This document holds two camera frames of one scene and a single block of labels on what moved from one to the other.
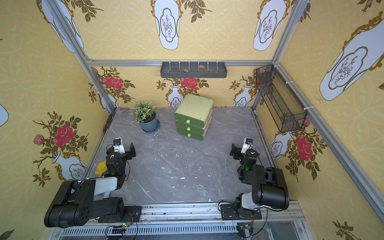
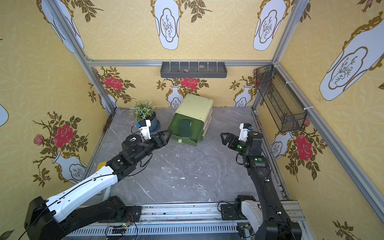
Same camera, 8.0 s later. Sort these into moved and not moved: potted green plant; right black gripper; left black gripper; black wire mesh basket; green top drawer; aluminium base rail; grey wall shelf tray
Moved: left black gripper; right black gripper; green top drawer
Not moved: grey wall shelf tray; potted green plant; aluminium base rail; black wire mesh basket
